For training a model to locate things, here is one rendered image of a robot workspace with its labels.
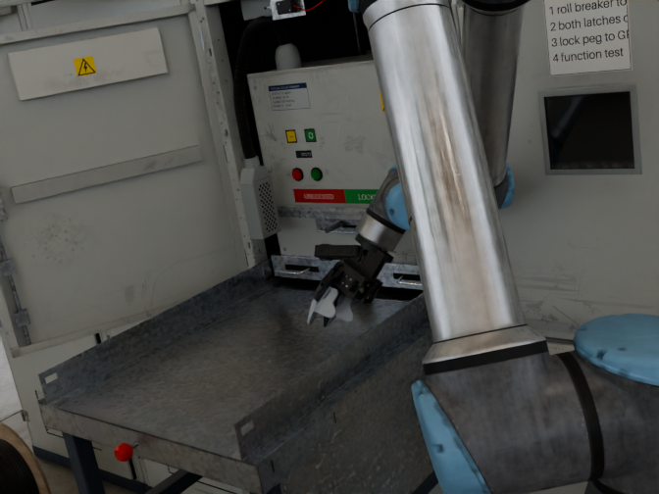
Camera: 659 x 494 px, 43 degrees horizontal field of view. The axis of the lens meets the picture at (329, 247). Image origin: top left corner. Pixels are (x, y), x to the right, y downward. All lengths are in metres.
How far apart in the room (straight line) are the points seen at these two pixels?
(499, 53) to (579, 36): 0.33
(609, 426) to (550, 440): 0.07
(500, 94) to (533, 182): 0.37
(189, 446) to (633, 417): 0.79
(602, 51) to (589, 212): 0.30
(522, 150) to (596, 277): 0.28
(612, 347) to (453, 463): 0.22
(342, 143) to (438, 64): 0.94
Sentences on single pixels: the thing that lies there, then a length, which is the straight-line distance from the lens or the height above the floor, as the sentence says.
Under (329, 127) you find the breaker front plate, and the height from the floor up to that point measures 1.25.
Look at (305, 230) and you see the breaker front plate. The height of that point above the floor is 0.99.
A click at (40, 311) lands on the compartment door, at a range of 2.17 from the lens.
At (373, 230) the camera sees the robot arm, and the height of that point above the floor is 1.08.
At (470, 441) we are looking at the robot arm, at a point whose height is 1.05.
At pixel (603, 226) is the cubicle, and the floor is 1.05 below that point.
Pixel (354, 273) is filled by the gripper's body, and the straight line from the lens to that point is 1.67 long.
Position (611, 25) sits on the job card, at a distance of 1.55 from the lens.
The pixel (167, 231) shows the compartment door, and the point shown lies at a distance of 2.17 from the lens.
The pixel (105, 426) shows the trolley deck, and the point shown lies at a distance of 1.67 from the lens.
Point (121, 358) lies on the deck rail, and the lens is 1.90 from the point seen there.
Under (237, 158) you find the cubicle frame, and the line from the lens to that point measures 2.14.
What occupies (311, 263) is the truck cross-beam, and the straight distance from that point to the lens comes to 2.11.
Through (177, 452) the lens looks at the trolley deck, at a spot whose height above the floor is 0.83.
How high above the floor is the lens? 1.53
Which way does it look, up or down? 16 degrees down
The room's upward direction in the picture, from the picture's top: 10 degrees counter-clockwise
